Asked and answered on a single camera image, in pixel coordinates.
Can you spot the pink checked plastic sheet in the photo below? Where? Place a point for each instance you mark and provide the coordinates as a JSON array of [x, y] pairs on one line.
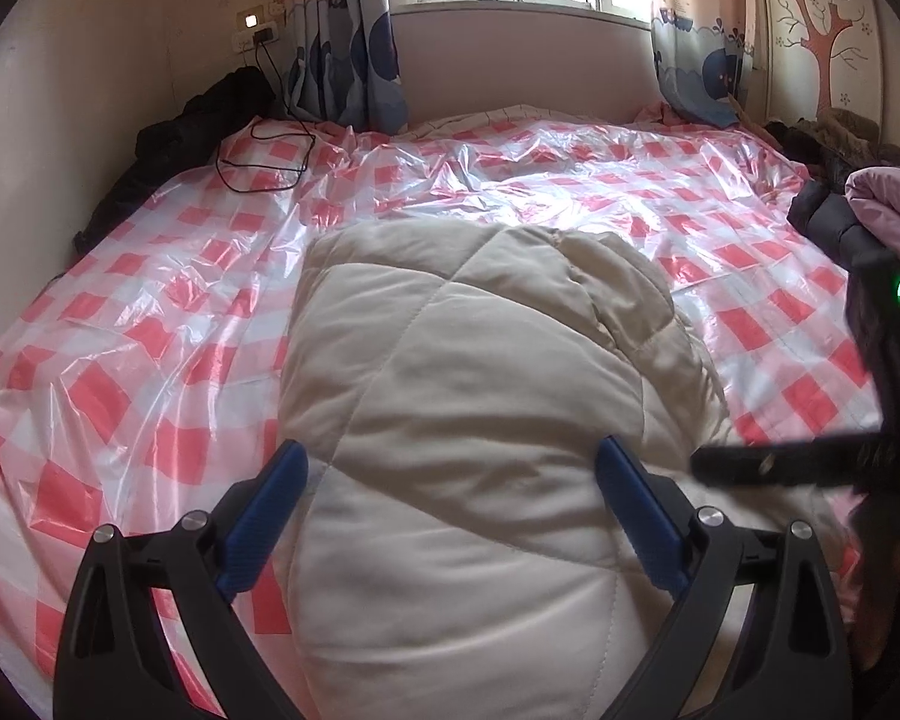
[[157, 315]]

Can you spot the tree wall decal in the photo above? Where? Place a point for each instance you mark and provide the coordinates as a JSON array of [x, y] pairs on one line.
[[821, 37]]

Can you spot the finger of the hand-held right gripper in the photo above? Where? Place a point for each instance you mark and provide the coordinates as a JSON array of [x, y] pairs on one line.
[[780, 461]]

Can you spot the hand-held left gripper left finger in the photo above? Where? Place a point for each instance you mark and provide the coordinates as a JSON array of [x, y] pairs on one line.
[[259, 517]]

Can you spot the dark grey jacket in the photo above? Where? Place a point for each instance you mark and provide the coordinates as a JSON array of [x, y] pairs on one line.
[[825, 221]]

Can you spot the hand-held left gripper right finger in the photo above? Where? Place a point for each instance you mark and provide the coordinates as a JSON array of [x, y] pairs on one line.
[[645, 517]]

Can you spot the black shiny jacket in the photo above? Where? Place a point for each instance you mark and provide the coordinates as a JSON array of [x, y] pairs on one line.
[[187, 127]]

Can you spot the blue patterned curtain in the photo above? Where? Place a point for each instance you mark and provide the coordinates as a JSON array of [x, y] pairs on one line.
[[345, 52], [701, 67]]

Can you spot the white quilted jacket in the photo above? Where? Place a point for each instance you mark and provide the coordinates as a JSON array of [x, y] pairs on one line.
[[457, 390]]

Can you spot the pile of dark and pink clothes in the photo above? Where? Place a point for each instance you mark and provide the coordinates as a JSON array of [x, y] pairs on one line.
[[847, 131]]

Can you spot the white wall power outlet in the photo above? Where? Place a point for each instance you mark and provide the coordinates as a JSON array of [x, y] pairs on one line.
[[251, 19]]

